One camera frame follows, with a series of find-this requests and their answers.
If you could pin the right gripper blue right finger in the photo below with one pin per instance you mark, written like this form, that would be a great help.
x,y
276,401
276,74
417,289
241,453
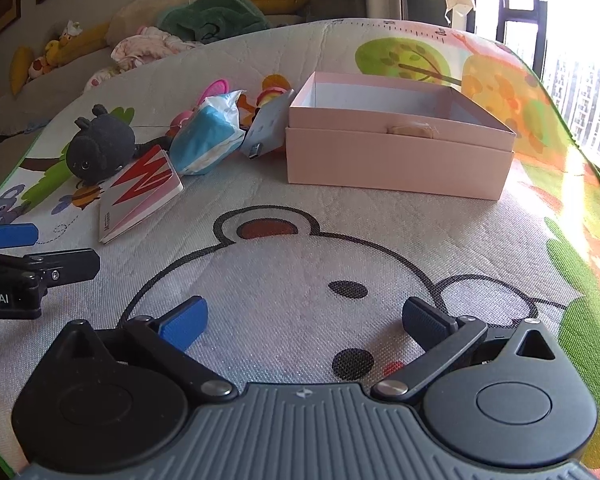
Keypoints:
x,y
448,344

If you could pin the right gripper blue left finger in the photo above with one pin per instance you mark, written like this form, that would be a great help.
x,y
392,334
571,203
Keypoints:
x,y
164,342

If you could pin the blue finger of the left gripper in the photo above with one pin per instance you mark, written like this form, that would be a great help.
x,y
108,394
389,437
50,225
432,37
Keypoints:
x,y
18,235
65,267

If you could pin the red white booklet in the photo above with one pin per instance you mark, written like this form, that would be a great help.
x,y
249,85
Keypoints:
x,y
140,190

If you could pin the black plush toy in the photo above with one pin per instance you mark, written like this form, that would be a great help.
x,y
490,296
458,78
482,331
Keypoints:
x,y
104,145

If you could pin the blue wet cotton pack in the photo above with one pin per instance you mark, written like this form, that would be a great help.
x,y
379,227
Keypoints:
x,y
209,136

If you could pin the pink toy net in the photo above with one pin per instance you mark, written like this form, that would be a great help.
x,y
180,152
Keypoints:
x,y
217,87

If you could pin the yellow plush toy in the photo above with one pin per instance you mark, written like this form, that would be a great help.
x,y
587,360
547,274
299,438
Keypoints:
x,y
72,43

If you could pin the colourful cartoon play mat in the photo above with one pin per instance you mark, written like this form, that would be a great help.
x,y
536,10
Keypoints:
x,y
305,281

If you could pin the pink cardboard box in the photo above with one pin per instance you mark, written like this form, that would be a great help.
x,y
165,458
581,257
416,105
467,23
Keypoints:
x,y
393,134

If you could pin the pink floral cloth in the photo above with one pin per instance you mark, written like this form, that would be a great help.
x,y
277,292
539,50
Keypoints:
x,y
150,44

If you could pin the green blanket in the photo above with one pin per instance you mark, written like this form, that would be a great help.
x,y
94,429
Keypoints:
x,y
207,21

